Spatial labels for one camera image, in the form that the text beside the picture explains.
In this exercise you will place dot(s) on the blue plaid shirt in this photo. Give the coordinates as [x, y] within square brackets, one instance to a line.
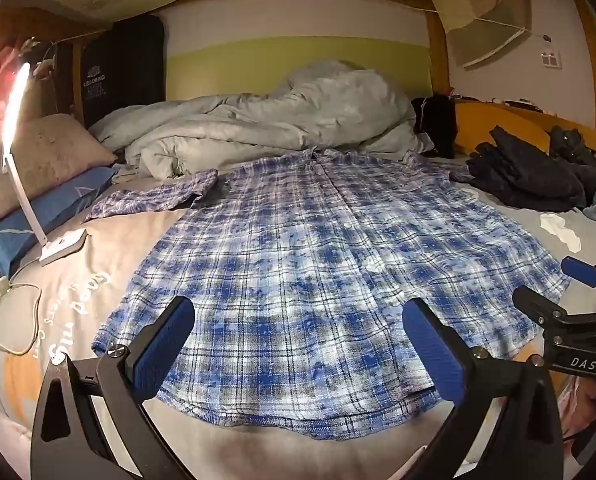
[298, 270]

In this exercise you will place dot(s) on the pale canopy cloth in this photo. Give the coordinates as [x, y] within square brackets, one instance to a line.
[482, 10]

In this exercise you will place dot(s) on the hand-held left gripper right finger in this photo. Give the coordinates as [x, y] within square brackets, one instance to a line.
[432, 350]

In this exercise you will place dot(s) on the white desk lamp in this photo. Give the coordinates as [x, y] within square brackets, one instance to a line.
[60, 247]

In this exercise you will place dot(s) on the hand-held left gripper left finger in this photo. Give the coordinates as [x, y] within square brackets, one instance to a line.
[163, 350]

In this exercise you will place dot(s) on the wooden bed frame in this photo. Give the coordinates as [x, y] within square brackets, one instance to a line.
[435, 50]

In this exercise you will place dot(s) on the white wall socket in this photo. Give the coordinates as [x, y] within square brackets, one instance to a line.
[551, 57]

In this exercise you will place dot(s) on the pile of dark clothes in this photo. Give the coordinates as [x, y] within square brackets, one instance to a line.
[522, 175]

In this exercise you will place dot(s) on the blue pillow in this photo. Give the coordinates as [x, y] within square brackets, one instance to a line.
[53, 210]

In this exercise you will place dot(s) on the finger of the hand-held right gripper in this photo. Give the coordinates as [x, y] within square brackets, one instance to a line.
[535, 301]
[582, 269]

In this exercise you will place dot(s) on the beige pillow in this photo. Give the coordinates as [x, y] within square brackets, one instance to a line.
[43, 160]

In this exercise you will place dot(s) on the orange bed rail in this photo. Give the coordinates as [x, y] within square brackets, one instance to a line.
[477, 125]

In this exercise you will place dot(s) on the black bag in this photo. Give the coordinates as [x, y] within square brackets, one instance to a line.
[435, 120]

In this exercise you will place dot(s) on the grey duvet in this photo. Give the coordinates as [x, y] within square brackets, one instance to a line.
[258, 115]

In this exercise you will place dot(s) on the grey printed bed sheet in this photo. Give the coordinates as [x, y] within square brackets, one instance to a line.
[128, 260]

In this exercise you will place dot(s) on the black printed cloth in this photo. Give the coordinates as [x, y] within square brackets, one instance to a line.
[128, 60]

